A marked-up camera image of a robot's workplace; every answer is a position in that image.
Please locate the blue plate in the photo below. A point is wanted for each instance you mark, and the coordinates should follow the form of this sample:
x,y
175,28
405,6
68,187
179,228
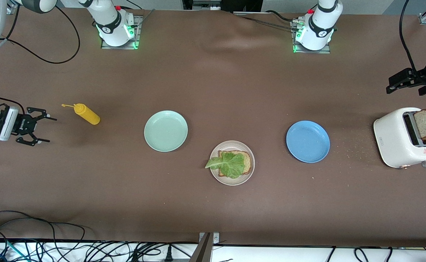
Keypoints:
x,y
307,142

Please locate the black power plug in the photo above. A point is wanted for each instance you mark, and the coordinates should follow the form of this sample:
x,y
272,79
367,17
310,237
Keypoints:
x,y
168,254

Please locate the grey metal bracket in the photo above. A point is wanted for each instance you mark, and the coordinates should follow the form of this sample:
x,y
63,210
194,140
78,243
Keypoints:
x,y
205,247

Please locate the grey metal arm base plate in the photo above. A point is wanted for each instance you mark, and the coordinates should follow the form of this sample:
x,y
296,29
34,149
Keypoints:
x,y
324,51
137,34

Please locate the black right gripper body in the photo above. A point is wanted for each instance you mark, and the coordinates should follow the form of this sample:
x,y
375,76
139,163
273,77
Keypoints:
x,y
21,124

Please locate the black equipment box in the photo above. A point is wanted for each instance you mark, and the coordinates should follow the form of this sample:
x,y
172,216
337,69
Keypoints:
x,y
234,4

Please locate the green lettuce leaf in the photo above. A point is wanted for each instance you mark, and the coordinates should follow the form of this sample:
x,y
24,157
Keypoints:
x,y
231,165

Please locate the beige plate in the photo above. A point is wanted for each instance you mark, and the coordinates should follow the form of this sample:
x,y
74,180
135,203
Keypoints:
x,y
247,175

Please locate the white toaster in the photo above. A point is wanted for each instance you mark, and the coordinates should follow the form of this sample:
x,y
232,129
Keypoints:
x,y
394,140

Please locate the pale green plate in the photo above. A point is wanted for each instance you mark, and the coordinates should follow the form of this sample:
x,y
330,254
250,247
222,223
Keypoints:
x,y
165,131

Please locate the yellow mustard squeeze bottle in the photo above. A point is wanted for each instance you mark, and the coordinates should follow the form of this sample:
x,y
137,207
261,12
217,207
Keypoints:
x,y
87,114

